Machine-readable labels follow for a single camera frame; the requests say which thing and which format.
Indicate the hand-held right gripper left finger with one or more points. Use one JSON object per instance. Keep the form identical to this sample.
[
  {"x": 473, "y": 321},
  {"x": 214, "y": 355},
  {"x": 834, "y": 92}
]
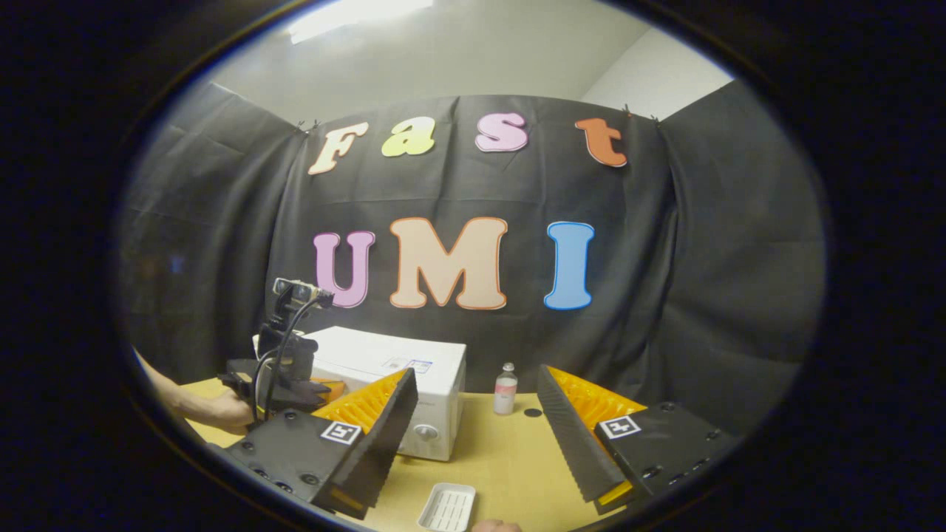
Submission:
[{"x": 384, "y": 443}]

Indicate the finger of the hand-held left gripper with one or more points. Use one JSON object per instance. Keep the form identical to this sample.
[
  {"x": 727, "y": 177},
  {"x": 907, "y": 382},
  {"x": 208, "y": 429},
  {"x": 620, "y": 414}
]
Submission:
[{"x": 331, "y": 388}]

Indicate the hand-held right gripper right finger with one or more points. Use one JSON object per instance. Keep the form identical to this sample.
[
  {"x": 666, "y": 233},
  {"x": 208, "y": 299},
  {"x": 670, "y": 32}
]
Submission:
[{"x": 573, "y": 436}]

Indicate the white microwave oven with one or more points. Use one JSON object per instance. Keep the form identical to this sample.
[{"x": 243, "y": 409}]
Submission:
[{"x": 414, "y": 369}]

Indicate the clear bottle with pink label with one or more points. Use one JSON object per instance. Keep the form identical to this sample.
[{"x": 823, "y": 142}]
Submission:
[{"x": 505, "y": 391}]

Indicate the white plastic tray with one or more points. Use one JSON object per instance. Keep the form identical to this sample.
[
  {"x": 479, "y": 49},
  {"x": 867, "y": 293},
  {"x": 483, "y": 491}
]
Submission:
[{"x": 447, "y": 508}]

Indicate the black backdrop cloth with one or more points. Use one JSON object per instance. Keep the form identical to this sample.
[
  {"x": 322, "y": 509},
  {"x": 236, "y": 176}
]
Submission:
[{"x": 665, "y": 258}]

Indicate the ceiling light panel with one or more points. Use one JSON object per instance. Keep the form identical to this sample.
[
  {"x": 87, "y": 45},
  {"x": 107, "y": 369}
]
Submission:
[{"x": 355, "y": 18}]

